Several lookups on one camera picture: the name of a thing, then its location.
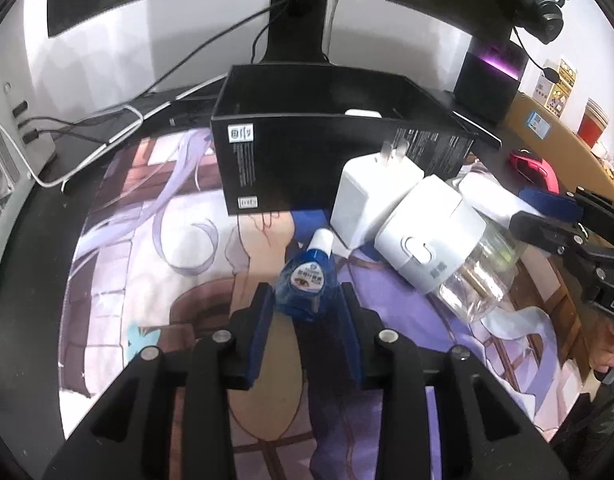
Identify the red cup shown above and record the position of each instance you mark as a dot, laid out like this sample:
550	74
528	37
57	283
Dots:
594	122

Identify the small white case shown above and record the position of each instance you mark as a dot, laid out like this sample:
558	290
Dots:
363	113

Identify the white paper packet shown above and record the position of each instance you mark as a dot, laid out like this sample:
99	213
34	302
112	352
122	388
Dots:
492	195

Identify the black cardboard box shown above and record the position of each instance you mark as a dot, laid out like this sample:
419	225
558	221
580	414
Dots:
287	160

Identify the white tower device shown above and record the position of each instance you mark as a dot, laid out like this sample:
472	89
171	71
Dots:
14	130

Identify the black monitor stand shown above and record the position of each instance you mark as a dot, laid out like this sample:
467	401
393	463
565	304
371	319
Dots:
299	30

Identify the white charger plug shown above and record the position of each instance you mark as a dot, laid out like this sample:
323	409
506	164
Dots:
372	197

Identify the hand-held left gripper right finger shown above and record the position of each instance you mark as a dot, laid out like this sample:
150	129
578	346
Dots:
351	327

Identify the black speaker with purple light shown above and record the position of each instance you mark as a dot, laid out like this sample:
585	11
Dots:
487	85

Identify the person's right hand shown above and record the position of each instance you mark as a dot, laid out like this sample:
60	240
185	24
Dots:
612	352

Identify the printed desk mat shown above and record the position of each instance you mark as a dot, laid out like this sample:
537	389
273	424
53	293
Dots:
177	270

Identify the yellow sticker card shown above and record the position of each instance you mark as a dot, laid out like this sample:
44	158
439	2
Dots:
562	85

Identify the red computer mouse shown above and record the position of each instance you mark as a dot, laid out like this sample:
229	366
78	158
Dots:
534	167

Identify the black headphones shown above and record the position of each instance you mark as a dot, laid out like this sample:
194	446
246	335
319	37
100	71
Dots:
539	10

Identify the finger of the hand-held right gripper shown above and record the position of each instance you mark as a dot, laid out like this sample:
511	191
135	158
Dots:
542	232
547	204

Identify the blue eye drop bottle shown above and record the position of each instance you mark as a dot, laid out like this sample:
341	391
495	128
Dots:
303	282

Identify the brown cardboard box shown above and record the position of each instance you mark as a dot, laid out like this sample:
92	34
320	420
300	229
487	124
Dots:
562	152

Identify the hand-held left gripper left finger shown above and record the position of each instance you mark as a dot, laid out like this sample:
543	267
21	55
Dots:
261	327

